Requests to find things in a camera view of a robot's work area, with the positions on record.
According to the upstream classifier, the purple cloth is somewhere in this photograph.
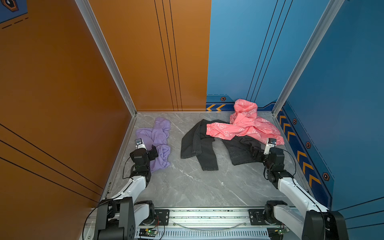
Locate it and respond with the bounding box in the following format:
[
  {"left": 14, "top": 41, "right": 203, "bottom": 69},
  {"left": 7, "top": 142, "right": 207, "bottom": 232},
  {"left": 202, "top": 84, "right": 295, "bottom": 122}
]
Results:
[{"left": 136, "top": 118, "right": 171, "bottom": 173}]

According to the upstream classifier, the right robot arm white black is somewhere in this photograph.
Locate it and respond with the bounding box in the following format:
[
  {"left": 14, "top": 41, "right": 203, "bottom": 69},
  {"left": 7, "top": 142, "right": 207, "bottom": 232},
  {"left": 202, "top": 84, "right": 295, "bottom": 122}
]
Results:
[{"left": 262, "top": 144, "right": 349, "bottom": 240}]

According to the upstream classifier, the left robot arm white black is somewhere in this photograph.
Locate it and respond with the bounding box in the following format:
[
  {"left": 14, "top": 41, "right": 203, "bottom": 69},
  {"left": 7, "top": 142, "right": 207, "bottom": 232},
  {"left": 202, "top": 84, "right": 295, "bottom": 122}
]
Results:
[{"left": 94, "top": 144, "right": 159, "bottom": 240}]

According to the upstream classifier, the pink patterned cloth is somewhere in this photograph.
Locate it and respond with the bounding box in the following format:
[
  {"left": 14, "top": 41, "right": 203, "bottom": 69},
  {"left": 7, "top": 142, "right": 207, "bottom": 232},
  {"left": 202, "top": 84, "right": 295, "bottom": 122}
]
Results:
[{"left": 206, "top": 99, "right": 285, "bottom": 146}]

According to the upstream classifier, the black denim garment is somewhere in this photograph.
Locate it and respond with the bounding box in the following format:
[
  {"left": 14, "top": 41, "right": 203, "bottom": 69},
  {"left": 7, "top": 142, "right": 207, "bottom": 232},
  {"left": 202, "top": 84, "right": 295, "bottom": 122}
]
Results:
[{"left": 181, "top": 120, "right": 262, "bottom": 171}]

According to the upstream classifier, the left green circuit board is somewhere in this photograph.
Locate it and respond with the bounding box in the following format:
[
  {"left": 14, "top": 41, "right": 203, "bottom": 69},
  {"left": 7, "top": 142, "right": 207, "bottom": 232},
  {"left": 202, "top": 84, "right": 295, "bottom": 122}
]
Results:
[{"left": 138, "top": 229, "right": 159, "bottom": 239}]

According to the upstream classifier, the right small circuit board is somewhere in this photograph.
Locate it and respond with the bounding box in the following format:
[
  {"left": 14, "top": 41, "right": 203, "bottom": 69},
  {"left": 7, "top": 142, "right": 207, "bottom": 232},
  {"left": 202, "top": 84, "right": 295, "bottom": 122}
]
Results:
[{"left": 275, "top": 229, "right": 289, "bottom": 235}]

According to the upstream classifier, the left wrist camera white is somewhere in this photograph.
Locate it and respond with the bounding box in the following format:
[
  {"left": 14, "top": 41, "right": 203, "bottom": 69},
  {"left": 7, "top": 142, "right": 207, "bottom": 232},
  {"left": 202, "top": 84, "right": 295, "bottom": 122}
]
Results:
[{"left": 135, "top": 138, "right": 147, "bottom": 150}]

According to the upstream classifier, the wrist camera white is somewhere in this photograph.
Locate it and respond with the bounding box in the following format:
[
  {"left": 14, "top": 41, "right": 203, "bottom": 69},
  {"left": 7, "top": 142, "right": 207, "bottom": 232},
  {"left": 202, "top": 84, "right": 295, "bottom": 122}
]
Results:
[
  {"left": 264, "top": 138, "right": 277, "bottom": 155},
  {"left": 135, "top": 138, "right": 147, "bottom": 150}
]

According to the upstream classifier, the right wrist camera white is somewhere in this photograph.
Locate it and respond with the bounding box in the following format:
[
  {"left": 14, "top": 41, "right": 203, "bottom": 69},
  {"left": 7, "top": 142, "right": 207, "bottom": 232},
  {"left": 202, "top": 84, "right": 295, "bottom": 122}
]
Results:
[{"left": 264, "top": 138, "right": 277, "bottom": 155}]

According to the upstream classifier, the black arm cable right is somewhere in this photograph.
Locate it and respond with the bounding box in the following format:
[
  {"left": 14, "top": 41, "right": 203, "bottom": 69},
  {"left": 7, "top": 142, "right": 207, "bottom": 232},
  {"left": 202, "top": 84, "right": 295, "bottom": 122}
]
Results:
[{"left": 281, "top": 148, "right": 328, "bottom": 217}]

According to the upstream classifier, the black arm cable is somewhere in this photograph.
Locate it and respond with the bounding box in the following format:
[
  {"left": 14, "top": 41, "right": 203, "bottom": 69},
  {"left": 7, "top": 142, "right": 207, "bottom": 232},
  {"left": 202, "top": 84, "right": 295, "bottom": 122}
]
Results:
[
  {"left": 281, "top": 148, "right": 328, "bottom": 217},
  {"left": 82, "top": 155, "right": 136, "bottom": 240}
]

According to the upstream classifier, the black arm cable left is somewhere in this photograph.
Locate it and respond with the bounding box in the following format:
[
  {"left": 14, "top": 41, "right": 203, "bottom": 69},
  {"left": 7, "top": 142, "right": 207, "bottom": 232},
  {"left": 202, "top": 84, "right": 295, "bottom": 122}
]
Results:
[{"left": 82, "top": 155, "right": 136, "bottom": 240}]

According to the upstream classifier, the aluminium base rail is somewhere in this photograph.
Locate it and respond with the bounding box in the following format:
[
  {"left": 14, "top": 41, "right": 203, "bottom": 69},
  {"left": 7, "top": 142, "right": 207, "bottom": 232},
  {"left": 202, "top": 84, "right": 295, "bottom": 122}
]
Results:
[{"left": 134, "top": 207, "right": 297, "bottom": 240}]

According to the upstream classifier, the left aluminium corner post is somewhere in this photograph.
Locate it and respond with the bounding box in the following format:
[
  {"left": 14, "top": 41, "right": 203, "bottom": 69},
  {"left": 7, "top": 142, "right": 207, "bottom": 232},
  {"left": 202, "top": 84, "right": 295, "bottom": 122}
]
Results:
[{"left": 75, "top": 0, "right": 137, "bottom": 117}]

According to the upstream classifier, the aluminium corner post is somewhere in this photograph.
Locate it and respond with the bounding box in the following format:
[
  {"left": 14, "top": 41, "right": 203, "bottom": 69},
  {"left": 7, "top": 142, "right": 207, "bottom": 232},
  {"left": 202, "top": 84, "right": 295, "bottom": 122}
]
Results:
[
  {"left": 75, "top": 0, "right": 137, "bottom": 117},
  {"left": 272, "top": 0, "right": 345, "bottom": 117}
]

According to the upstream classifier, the right aluminium corner post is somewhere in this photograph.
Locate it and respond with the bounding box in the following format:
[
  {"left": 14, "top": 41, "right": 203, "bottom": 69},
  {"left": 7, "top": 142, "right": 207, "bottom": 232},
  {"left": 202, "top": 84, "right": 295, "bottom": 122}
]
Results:
[{"left": 272, "top": 0, "right": 345, "bottom": 117}]

